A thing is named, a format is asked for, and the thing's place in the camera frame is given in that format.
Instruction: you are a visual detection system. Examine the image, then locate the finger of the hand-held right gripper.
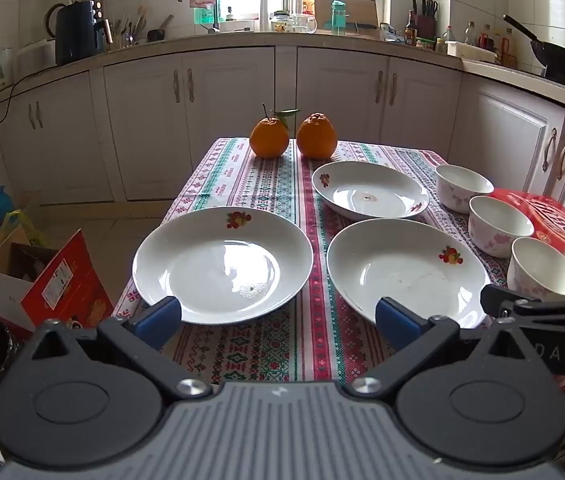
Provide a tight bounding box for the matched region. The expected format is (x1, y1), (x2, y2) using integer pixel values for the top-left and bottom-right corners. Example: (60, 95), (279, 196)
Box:
(480, 284), (565, 322)

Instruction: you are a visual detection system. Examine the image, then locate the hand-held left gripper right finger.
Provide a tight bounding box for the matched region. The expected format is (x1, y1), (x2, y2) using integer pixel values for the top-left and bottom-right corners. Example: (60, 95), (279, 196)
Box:
(350, 296), (529, 403)

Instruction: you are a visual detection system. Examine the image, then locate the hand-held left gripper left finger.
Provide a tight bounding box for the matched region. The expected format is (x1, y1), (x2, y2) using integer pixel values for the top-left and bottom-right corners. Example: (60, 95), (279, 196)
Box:
(28, 296), (213, 402)

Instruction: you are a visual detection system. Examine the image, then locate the white pink-flowered bowl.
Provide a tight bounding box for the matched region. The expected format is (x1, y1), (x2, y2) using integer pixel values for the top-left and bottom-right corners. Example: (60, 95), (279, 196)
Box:
(468, 195), (535, 260)
(507, 237), (565, 302)
(435, 164), (495, 214)

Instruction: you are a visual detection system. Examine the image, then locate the large white floral plate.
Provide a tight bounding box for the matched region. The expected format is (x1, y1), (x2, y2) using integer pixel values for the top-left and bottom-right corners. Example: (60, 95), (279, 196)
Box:
(132, 206), (313, 325)
(327, 218), (492, 330)

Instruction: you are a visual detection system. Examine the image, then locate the red gift box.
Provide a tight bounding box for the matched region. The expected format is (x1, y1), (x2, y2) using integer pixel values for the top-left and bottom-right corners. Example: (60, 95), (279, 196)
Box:
(489, 187), (565, 293)

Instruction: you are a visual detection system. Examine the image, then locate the open cardboard box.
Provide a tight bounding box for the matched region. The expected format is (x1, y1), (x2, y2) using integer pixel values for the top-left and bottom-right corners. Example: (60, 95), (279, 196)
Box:
(0, 229), (115, 341)

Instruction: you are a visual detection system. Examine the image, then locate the yellow green bag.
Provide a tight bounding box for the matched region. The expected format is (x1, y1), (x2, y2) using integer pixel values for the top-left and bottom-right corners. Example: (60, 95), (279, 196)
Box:
(0, 208), (46, 246)

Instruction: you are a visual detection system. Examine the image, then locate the patterned red green tablecloth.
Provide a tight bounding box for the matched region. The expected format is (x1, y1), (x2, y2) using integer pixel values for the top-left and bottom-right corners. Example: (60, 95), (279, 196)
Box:
(111, 137), (514, 386)

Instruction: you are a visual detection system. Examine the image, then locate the bumpy orange without leaves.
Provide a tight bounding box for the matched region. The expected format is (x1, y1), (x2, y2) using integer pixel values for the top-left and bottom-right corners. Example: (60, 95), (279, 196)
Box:
(296, 112), (338, 160)

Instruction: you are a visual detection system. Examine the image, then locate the orange with leafy stem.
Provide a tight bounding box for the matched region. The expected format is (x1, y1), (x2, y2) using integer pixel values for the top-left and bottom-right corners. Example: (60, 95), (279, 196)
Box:
(249, 104), (301, 159)

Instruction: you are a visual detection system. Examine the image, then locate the black wok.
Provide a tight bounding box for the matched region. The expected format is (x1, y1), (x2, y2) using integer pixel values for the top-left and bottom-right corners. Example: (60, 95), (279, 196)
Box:
(503, 14), (565, 84)

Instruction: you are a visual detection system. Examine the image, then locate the white plastic tray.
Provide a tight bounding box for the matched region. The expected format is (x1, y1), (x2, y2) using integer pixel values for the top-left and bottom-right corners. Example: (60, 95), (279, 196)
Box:
(445, 40), (498, 65)

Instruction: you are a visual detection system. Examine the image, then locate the small black pot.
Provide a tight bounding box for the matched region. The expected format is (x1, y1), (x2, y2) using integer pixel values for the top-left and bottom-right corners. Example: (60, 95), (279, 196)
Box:
(147, 14), (174, 43)

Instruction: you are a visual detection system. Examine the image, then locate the utensil holder with utensils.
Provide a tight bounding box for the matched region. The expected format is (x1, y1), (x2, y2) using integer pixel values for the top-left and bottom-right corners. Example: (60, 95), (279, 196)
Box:
(109, 6), (148, 50)

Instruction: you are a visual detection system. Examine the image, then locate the beige kitchen countertop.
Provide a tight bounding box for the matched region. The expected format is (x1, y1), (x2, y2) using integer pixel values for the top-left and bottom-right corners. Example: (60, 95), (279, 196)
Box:
(0, 30), (565, 122)

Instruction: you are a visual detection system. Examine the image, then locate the white electric kettle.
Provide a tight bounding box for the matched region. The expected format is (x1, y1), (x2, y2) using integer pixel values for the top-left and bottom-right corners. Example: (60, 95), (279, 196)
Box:
(0, 47), (16, 92)

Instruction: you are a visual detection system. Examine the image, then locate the dark blue air fryer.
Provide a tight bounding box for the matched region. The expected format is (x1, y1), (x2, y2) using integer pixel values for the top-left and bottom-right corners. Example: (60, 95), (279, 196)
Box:
(55, 0), (107, 66)

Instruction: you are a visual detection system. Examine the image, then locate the knife block with knives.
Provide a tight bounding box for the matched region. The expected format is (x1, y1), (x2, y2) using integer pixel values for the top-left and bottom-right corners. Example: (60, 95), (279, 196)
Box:
(412, 0), (439, 40)

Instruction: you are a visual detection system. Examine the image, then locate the green dish soap bottle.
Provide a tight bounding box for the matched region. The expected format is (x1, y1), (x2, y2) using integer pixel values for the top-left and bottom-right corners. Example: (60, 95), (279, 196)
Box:
(199, 0), (221, 26)

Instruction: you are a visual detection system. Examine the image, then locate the glass mug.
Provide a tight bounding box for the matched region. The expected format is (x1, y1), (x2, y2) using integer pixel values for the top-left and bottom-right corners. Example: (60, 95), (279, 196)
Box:
(291, 13), (318, 35)

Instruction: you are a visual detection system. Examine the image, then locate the brown cutting board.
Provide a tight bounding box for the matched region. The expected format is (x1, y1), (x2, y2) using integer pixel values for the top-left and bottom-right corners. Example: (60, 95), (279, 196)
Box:
(314, 0), (380, 31)

